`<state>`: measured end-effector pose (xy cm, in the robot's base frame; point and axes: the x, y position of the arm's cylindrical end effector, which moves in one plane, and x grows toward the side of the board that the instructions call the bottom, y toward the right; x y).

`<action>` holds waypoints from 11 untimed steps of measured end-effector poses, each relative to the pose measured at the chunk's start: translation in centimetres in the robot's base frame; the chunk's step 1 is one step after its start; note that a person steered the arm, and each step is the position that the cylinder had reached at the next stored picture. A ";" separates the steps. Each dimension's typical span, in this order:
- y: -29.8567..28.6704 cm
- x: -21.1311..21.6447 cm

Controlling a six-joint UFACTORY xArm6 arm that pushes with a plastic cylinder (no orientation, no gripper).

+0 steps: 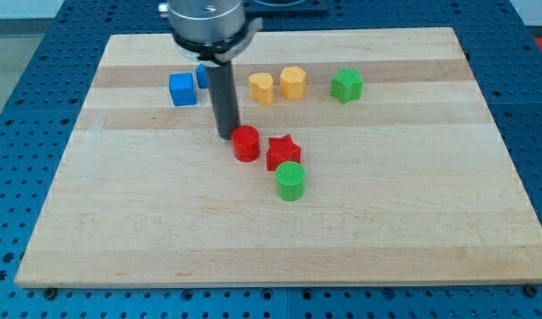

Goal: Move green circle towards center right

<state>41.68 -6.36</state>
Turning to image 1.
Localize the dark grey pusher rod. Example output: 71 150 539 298
206 62 240 140

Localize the green cylinder block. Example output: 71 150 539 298
275 161 306 201

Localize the blue block behind rod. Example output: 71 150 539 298
195 64 208 89

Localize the blue cube block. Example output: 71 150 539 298
168 73 197 106

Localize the yellow heart block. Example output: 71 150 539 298
248 72 274 105

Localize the red cylinder block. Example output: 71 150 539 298
231 125 260 162

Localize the yellow hexagon block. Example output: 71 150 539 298
280 66 306 99

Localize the red star block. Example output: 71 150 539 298
266 135 302 171

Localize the green star block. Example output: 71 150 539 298
330 68 364 105

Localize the wooden board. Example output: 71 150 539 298
15 27 542 289

